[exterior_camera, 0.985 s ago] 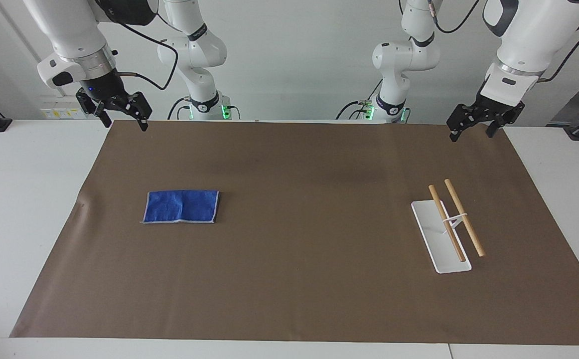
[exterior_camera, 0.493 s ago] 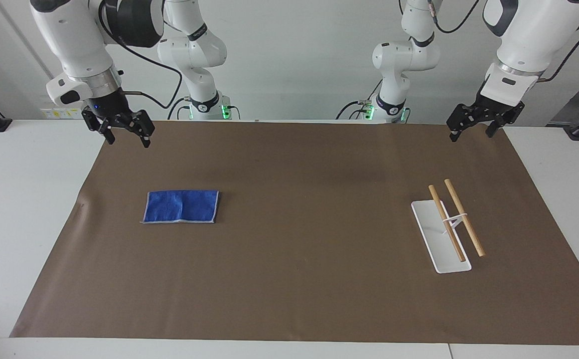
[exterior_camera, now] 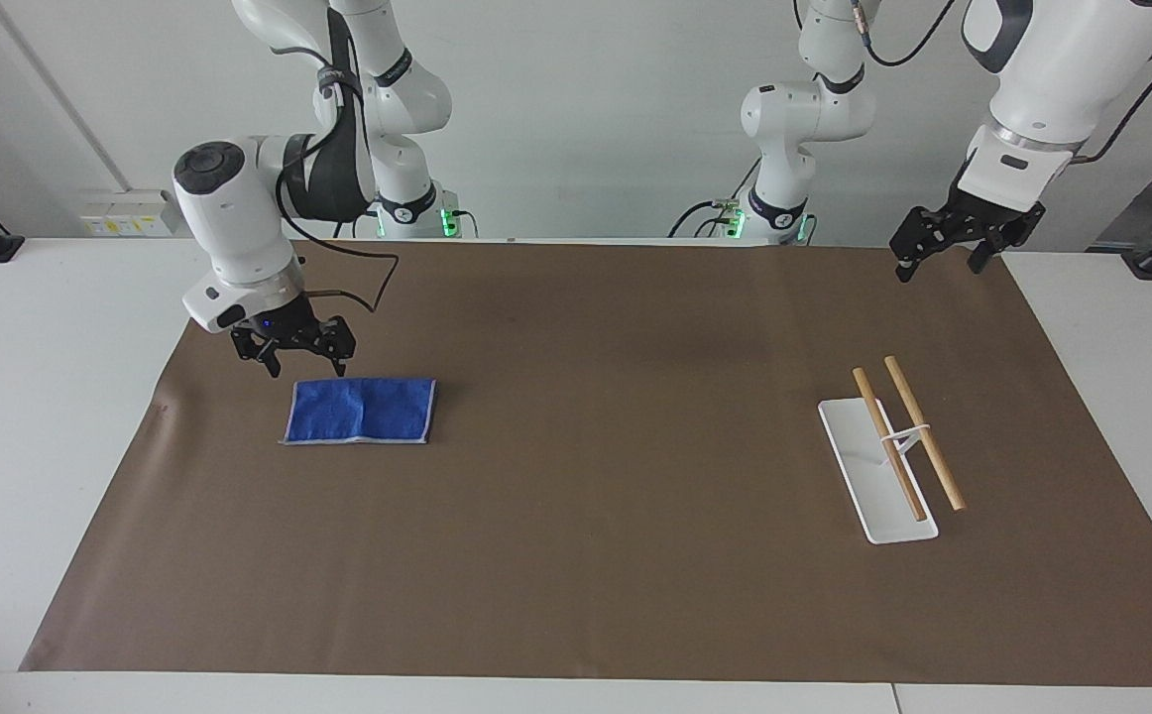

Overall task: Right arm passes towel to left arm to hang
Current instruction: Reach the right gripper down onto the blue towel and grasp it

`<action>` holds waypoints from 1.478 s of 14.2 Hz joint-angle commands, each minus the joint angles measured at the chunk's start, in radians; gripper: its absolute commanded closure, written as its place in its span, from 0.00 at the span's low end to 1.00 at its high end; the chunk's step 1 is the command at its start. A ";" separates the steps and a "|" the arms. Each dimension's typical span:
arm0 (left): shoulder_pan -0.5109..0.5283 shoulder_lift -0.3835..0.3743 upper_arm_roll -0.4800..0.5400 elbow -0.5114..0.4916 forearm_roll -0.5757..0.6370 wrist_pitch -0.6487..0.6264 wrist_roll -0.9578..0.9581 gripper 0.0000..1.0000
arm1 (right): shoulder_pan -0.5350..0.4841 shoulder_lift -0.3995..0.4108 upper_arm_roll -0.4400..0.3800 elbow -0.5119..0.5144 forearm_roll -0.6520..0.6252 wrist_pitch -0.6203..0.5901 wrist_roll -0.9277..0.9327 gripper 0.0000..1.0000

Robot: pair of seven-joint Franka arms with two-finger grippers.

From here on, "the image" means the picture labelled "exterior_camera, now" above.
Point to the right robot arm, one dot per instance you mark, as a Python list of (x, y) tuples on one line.
[(239, 213)]

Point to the white rack with wooden rods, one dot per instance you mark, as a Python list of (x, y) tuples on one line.
[(873, 476)]

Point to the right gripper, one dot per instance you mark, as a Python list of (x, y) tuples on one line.
[(284, 319)]

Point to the blue towel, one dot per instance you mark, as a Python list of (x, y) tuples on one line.
[(363, 410)]

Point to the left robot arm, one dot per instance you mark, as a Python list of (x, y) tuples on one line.
[(1052, 69)]

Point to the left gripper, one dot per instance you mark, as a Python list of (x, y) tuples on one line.
[(997, 220)]

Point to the white wall socket strip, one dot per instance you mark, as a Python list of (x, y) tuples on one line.
[(125, 213)]

